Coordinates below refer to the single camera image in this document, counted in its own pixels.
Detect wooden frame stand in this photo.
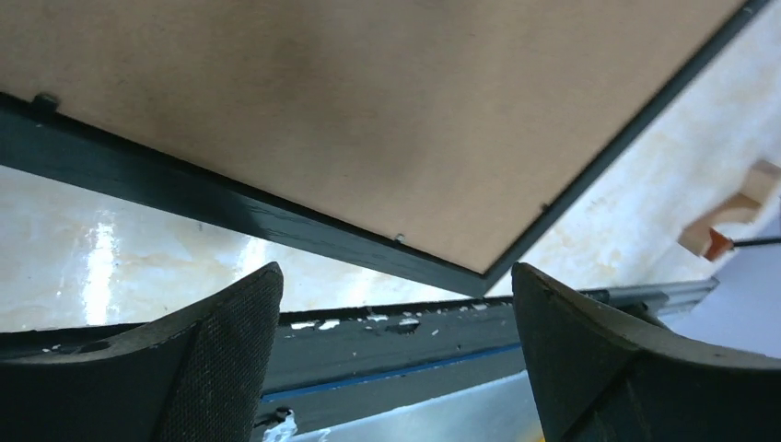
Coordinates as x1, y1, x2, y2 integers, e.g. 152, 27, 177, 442
677, 160, 780, 262

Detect black picture frame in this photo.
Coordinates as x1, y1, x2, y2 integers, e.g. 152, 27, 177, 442
1, 1, 766, 297

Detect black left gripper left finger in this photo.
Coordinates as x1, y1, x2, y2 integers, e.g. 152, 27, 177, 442
1, 262, 284, 441

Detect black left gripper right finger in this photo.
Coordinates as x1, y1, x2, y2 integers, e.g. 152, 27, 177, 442
511, 263, 780, 441

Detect brown frame backing board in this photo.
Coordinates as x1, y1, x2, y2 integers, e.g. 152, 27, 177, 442
1, 1, 740, 272

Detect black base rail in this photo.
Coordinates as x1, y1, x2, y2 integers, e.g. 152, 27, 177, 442
0, 296, 529, 437

